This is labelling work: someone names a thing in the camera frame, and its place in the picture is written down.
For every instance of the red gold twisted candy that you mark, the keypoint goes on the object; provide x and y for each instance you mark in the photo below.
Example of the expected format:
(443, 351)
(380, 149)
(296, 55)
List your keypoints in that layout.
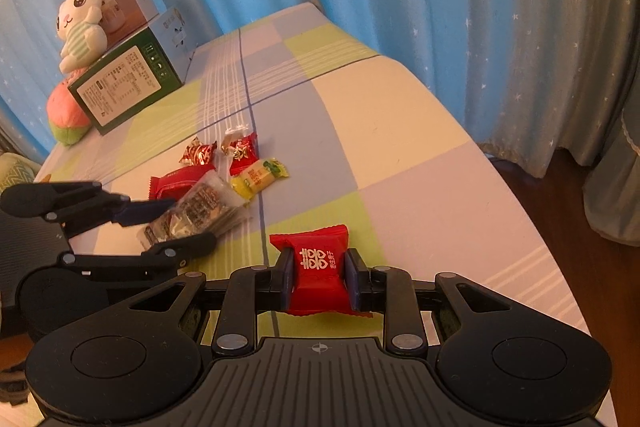
(197, 153)

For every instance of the yellow candy packet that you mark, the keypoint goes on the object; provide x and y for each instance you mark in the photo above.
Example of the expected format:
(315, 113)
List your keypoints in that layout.
(257, 177)

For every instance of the white rabbit plush toy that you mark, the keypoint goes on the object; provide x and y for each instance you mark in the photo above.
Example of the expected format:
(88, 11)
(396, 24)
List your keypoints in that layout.
(80, 22)

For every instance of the green box white label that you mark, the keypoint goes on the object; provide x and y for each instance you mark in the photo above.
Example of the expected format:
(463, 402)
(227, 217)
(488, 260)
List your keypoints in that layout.
(120, 84)

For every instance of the red snack packet white print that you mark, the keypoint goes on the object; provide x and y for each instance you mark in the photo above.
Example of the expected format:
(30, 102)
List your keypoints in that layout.
(317, 264)

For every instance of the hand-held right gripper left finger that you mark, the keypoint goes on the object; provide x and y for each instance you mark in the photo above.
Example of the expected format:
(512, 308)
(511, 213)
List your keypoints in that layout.
(287, 279)

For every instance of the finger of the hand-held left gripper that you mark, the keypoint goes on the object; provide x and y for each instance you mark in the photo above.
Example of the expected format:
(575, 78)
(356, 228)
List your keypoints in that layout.
(190, 246)
(142, 213)

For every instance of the dark sandal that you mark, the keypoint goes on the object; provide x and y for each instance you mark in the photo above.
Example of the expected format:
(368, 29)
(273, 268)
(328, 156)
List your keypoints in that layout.
(12, 382)

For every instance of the pink green star plush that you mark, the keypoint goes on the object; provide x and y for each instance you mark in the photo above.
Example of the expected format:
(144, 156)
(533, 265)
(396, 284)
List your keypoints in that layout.
(65, 114)

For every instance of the small red square packet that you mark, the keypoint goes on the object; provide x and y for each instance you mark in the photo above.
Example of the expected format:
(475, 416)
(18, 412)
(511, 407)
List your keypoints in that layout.
(244, 157)

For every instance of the clear packet dark snacks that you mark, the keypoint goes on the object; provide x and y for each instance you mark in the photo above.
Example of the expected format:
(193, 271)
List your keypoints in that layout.
(202, 207)

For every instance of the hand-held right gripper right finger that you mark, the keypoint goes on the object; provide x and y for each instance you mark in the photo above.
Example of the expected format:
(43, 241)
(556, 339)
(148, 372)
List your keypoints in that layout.
(353, 279)

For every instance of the checked tablecloth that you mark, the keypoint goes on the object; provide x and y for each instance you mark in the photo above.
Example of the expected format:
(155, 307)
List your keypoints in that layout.
(425, 157)

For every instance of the white red twisted candy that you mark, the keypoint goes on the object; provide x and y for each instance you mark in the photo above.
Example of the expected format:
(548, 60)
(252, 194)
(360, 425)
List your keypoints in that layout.
(232, 134)

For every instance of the green zigzag cushion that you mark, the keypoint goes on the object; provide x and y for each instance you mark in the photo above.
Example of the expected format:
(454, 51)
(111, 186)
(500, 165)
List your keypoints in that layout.
(17, 167)

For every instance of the grey lace-trimmed cloth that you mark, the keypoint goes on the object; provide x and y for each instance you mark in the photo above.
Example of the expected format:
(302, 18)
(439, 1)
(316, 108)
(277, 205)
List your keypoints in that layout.
(617, 187)

